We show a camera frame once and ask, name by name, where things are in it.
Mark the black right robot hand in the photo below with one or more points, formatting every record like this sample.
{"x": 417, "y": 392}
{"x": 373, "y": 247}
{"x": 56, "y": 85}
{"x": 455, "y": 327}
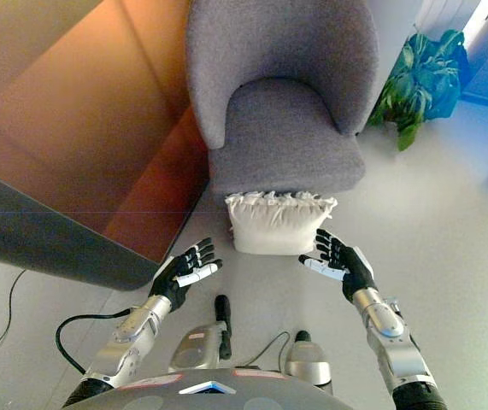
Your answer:
{"x": 350, "y": 267}

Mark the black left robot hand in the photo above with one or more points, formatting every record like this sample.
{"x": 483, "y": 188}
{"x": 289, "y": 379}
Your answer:
{"x": 171, "y": 277}

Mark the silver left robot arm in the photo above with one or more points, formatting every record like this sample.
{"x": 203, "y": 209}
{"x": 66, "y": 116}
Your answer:
{"x": 128, "y": 343}

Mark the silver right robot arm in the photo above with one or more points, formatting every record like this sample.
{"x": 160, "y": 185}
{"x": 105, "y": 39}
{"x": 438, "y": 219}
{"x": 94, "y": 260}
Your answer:
{"x": 397, "y": 341}

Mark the white frilled pillow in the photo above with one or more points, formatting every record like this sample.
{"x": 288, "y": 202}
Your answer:
{"x": 275, "y": 226}

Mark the grey fabric armchair sofa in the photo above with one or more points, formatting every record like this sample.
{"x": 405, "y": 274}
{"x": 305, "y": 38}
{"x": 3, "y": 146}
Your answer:
{"x": 284, "y": 94}

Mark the silver left robot leg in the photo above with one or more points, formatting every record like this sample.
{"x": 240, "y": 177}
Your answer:
{"x": 209, "y": 341}

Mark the silver robot leg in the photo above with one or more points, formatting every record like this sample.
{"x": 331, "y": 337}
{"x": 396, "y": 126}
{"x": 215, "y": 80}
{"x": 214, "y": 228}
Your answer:
{"x": 209, "y": 341}
{"x": 307, "y": 363}

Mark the silver right robot leg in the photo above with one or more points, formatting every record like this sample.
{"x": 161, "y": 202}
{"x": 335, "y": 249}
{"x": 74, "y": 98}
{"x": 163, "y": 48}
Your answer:
{"x": 307, "y": 363}

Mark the dark grey robot torso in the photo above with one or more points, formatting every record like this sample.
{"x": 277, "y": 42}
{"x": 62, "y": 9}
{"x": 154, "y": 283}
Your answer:
{"x": 209, "y": 390}

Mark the brown wooden cabinet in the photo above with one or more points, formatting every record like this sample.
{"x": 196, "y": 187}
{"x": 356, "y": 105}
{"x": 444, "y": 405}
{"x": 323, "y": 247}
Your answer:
{"x": 81, "y": 119}

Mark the green leafy potted plant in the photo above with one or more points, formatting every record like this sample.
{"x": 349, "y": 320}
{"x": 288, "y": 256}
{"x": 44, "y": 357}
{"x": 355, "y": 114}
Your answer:
{"x": 423, "y": 81}

